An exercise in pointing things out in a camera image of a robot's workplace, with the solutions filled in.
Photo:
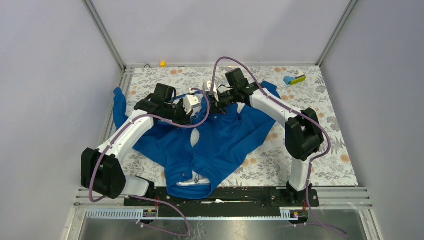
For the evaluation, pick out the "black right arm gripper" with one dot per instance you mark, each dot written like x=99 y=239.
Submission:
x=217 y=107

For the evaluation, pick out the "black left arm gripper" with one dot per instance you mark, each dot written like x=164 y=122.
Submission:
x=185 y=119

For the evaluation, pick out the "blue zip jacket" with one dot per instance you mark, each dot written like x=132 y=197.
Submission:
x=194 y=171

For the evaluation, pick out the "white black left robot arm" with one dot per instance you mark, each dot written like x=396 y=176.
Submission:
x=101 y=168

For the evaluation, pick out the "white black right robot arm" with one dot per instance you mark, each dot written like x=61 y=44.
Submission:
x=303 y=133

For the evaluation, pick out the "blue yellow toy block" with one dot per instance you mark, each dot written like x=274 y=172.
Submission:
x=289 y=81

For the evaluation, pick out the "floral patterned table mat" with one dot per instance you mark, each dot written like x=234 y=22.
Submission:
x=270 y=164

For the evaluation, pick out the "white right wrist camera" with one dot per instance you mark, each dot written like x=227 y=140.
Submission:
x=209 y=89

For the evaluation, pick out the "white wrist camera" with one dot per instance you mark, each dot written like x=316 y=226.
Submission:
x=192 y=104
x=209 y=89

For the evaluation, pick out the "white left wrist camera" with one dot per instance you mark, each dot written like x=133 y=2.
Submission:
x=192 y=104

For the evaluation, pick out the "aluminium left frame post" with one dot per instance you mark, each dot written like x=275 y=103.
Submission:
x=98 y=22

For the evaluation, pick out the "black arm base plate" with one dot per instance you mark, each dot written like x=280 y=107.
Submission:
x=230 y=200

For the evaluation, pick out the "slotted aluminium cable rail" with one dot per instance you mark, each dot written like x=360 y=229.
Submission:
x=169 y=214

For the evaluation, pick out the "aluminium frame corner post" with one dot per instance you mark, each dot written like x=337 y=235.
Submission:
x=337 y=30

